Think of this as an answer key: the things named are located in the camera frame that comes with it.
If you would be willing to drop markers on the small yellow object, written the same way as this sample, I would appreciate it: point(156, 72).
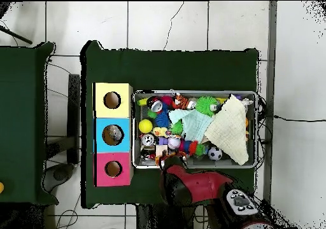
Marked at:
point(1, 187)

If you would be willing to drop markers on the grey metal rail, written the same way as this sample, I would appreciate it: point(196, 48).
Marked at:
point(272, 61)

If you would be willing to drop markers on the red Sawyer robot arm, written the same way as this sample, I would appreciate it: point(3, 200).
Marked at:
point(201, 183)

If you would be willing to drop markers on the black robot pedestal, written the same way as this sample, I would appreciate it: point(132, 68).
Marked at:
point(152, 218)

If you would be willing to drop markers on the purple toy block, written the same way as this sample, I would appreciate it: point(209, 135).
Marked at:
point(162, 140)

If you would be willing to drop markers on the green spiky ball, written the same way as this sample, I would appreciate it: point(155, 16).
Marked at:
point(205, 105)

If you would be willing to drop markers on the clear mesh bin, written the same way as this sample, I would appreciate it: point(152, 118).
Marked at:
point(229, 164)

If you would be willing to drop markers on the yellow ball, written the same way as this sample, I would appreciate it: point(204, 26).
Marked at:
point(145, 126)

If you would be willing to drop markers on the dark green side tablecloth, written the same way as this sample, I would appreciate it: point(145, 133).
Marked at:
point(20, 99)

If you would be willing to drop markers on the grey plastic base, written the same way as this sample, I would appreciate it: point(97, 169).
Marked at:
point(59, 174)

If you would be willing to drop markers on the black stand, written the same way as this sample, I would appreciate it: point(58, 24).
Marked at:
point(74, 112)

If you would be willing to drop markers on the cream knitted cloth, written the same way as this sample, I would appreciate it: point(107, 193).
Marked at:
point(229, 129)

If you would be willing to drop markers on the black rod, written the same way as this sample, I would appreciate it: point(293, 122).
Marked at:
point(17, 36)

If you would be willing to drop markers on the mint knitted cloth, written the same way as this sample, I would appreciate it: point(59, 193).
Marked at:
point(196, 126)

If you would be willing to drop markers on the large multicolour spiky caterpillar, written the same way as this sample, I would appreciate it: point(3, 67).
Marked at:
point(163, 119)

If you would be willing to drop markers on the wooden box with three holes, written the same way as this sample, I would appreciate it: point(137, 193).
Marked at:
point(122, 106)

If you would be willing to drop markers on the tiger plush toy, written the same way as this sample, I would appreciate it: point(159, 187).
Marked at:
point(181, 101)

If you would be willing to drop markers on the small soccer ball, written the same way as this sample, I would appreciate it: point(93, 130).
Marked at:
point(215, 153)

